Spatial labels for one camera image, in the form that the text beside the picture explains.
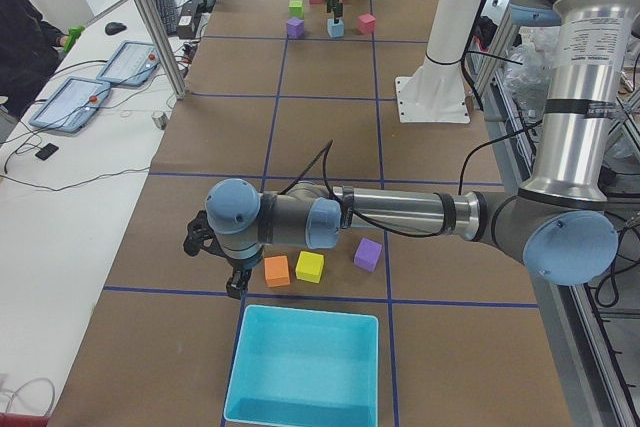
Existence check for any light blue foam block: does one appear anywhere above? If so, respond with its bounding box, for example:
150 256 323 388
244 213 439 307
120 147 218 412
327 18 345 38

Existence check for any pink foam block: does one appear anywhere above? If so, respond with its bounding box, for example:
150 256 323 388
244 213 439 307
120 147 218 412
357 13 376 35

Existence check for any orange foam block near teal bin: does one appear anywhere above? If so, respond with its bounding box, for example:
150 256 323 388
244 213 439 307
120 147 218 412
264 255 291 288

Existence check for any purple foam block near green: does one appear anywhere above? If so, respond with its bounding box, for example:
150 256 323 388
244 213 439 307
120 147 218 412
286 17 305 39

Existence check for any yellow foam block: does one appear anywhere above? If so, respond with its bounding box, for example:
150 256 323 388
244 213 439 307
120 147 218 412
295 251 325 283

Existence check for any teal plastic bin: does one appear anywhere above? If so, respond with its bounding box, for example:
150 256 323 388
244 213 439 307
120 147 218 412
223 305 379 426

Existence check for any purple foam block near teal bin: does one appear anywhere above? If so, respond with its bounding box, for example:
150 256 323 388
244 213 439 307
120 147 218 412
354 238 382 272

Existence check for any black keyboard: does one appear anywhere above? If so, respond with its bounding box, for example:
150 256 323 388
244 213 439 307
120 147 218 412
153 0 179 36

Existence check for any teach pendant tablet far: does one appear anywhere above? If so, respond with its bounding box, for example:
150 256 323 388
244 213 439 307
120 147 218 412
96 41 159 87

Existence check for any teach pendant tablet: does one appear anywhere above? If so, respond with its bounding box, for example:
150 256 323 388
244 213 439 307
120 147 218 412
29 77 111 134
96 41 159 87

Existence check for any black computer mouse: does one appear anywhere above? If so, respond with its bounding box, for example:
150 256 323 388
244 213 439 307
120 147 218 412
104 22 127 36

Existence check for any black smartphone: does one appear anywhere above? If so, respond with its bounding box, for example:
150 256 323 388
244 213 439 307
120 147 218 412
35 143 59 161

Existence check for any teach pendant tablet near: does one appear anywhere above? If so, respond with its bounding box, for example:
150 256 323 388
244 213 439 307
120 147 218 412
29 77 111 134

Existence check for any seated person in black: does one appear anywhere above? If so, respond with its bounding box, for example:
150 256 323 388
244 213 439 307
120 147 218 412
1 0 68 119

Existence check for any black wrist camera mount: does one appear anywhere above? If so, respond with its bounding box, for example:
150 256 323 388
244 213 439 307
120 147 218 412
183 210 224 257

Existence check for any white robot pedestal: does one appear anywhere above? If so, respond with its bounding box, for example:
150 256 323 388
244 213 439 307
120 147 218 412
395 0 483 124

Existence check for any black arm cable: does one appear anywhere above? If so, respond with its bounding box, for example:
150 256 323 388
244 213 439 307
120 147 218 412
277 137 451 238

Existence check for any aluminium frame post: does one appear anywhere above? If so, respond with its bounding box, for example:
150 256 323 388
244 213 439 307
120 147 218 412
134 0 187 100

